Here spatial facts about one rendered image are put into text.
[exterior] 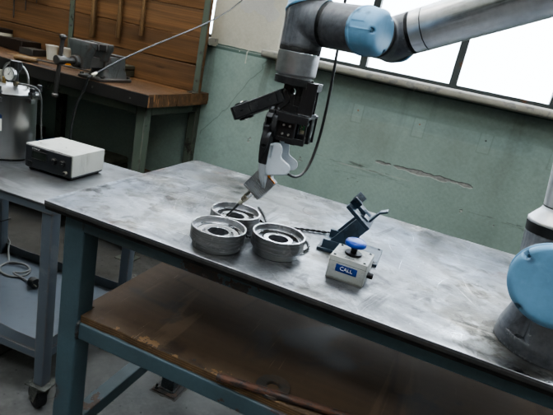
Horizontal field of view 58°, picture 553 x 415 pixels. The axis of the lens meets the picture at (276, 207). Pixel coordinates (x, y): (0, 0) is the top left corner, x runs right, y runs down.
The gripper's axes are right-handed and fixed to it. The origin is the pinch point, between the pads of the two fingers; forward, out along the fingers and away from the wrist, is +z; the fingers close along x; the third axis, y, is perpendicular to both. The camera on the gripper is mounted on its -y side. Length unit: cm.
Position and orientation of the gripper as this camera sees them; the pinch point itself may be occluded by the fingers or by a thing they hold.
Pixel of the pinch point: (263, 179)
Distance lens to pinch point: 97.0
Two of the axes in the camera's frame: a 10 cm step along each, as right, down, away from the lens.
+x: 3.2, -2.4, 9.2
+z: -1.9, 9.3, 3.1
